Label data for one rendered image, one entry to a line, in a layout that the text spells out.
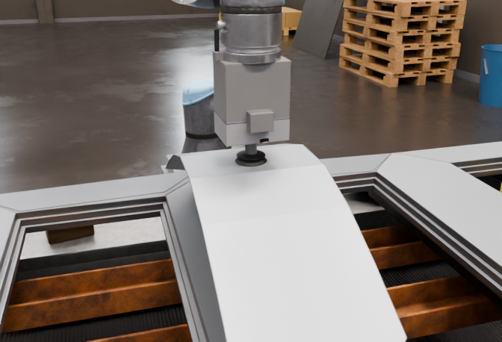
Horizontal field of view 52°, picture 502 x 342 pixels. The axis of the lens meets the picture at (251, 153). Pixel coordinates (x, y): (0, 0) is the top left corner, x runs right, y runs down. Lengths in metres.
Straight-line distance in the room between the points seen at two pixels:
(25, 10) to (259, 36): 11.55
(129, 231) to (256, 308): 0.74
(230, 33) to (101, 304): 0.56
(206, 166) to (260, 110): 0.11
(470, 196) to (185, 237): 0.54
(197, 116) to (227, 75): 0.78
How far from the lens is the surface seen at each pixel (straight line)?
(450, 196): 1.06
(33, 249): 1.24
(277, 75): 0.64
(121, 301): 0.99
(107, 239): 1.23
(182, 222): 0.90
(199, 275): 0.76
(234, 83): 0.63
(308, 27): 7.86
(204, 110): 1.39
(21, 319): 1.01
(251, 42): 0.62
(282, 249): 0.58
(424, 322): 0.96
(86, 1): 12.06
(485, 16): 6.17
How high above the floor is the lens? 1.27
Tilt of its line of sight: 21 degrees down
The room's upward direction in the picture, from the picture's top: straight up
